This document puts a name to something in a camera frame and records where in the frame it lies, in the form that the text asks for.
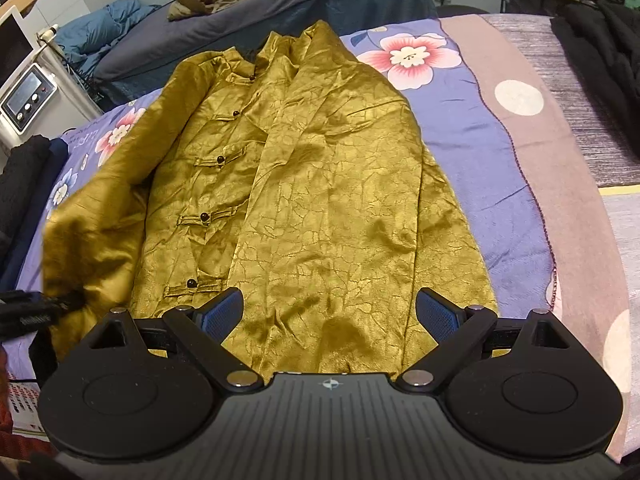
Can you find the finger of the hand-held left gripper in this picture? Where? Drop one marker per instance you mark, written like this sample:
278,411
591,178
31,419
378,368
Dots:
72,301

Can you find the black fuzzy garment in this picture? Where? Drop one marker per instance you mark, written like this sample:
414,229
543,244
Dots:
600,60

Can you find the purple floral bedsheet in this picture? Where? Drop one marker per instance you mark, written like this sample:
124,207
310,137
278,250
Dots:
450,110

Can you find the folded black garment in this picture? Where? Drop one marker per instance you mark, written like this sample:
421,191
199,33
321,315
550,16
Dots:
22,180

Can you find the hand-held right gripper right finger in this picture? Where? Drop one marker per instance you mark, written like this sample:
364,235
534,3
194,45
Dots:
436,314

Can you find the red printed cloth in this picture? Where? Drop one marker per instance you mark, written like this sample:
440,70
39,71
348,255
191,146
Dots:
17,400

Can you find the bed with blue-grey sheet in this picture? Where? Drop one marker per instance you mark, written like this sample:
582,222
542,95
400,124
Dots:
300,5

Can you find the blue duvet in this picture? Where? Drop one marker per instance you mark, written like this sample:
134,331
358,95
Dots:
110,25

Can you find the gold satin jacket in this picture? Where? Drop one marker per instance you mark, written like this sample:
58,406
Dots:
320,185

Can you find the folded navy garment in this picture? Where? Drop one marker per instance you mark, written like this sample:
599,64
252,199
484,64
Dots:
30,247

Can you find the white machine with screens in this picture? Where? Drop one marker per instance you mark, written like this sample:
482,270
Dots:
30,95

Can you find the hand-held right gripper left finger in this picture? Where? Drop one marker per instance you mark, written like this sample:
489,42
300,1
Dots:
221,312

